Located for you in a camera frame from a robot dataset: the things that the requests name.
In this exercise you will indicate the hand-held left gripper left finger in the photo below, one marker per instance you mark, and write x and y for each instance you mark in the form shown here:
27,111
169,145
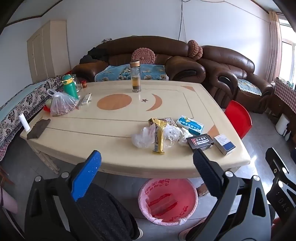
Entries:
87,173

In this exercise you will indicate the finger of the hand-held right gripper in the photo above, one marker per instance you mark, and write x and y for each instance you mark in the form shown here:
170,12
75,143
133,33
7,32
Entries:
277,176

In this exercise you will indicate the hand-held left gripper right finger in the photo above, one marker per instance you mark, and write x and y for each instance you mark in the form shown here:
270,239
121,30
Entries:
205,171

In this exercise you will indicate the black box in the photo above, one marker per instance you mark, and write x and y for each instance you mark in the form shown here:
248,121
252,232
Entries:
198,141

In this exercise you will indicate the white box with blue band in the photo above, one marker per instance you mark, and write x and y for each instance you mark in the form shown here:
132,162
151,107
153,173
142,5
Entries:
224,143

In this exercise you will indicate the white tissue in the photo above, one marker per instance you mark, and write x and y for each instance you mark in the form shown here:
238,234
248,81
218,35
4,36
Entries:
186,135

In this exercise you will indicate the blue and white box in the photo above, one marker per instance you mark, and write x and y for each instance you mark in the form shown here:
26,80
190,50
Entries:
190,125

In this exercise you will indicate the clear plastic bag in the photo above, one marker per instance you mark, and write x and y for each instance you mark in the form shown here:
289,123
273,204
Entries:
172,134
142,139

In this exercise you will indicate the gold snack wrapper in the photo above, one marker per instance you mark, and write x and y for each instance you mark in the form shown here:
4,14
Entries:
159,139

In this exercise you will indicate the pink bin with pink liner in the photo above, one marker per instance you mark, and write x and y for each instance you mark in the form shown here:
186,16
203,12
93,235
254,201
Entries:
148,192

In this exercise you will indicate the red patterned box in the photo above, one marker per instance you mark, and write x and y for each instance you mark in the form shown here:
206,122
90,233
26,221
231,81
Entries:
170,121

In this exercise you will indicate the tan slipper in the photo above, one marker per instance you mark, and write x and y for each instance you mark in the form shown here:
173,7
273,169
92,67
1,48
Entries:
203,190

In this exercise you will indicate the small white bottle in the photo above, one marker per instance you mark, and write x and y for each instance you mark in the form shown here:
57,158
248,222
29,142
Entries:
287,135

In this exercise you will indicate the white round appliance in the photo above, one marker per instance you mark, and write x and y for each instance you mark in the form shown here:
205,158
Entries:
282,125

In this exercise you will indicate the person's right shoe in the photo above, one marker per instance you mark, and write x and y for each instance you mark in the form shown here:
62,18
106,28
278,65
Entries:
186,230

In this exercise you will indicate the person's shoe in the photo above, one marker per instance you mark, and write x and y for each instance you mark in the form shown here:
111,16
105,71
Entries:
138,233
186,230

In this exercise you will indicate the red plastic stool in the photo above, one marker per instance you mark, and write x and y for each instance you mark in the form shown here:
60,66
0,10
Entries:
238,115

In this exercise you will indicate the plastic bag of nuts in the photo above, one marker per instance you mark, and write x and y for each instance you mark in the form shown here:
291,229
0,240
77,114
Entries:
62,104

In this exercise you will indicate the white remote control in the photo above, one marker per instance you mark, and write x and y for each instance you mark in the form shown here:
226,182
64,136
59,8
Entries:
86,99

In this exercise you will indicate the person's left shoe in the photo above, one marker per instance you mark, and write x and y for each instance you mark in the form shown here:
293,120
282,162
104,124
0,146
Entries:
138,233

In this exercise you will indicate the green apple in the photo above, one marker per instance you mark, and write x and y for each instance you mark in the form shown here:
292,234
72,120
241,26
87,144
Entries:
48,102

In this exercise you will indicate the white paper roll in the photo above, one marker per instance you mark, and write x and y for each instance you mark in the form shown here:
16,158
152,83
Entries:
24,122

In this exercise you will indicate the pink cloth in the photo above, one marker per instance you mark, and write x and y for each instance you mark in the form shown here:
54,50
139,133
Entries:
9,201

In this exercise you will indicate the red checkered cloth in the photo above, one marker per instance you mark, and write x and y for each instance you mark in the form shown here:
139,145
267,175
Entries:
286,92

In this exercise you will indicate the green thermos bottle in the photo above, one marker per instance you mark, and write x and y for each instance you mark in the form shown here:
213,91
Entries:
70,89

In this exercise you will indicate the clear glass cup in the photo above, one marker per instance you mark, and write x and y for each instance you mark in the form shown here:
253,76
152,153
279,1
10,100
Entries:
79,85

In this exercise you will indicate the small red can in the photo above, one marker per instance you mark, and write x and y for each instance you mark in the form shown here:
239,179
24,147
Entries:
84,84

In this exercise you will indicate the blue armchair seat cover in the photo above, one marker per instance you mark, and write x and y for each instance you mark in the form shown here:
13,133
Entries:
248,87

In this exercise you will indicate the floral patterned bed cover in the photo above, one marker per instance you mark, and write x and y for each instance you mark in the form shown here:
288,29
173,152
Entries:
30,99

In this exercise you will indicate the glass tea bottle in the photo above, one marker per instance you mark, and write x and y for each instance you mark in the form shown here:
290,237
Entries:
135,81

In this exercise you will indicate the blue patterned sofa cover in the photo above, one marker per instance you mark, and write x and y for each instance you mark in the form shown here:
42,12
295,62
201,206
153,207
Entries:
115,71

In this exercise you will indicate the brown leather armchair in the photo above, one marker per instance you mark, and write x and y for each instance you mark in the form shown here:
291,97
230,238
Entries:
231,58

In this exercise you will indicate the black clothes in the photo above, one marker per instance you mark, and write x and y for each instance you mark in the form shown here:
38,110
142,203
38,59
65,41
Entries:
92,56

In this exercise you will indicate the window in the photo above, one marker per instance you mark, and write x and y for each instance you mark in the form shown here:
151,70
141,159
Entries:
288,58

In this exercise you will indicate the pink round cushion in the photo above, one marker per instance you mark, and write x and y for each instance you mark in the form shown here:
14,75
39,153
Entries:
194,48
143,55

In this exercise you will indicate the cream wardrobe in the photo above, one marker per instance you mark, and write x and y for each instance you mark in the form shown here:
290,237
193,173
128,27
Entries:
46,51

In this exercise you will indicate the pink curtain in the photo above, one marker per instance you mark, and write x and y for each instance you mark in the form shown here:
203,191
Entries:
274,46

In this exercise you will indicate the small grey object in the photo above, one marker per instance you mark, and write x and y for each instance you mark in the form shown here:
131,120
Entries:
106,40

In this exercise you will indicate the brown leather sofa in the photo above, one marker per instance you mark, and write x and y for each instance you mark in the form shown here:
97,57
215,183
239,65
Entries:
148,44

